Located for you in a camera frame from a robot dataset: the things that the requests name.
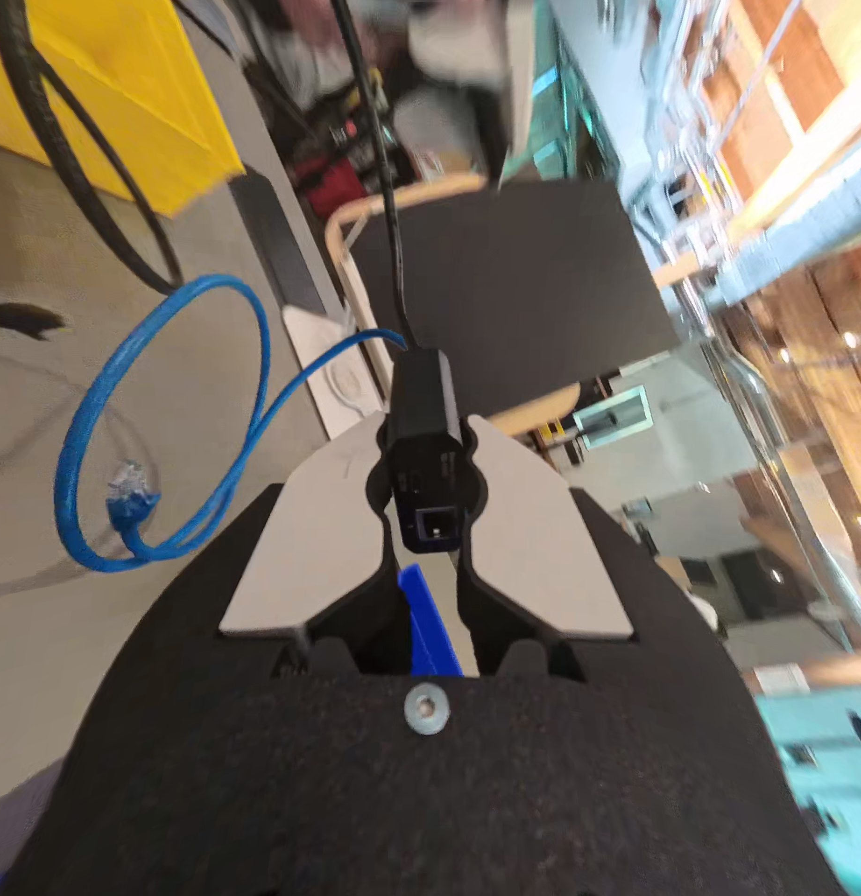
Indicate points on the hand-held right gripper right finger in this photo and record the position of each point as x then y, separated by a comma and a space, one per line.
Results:
535, 546

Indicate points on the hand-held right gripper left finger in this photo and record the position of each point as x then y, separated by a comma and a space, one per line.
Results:
311, 546

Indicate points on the blue storage bin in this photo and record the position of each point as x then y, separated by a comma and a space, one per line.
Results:
427, 630

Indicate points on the black ethernet adapter box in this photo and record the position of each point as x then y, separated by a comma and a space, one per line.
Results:
423, 413

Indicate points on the yellow storage bin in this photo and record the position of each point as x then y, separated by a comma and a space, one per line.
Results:
122, 84

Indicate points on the white stand base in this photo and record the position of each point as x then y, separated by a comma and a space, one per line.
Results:
332, 378

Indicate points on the red bag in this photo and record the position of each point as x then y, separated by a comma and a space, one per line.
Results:
332, 185

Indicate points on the silver ceiling duct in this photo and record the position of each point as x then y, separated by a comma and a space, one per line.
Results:
795, 238

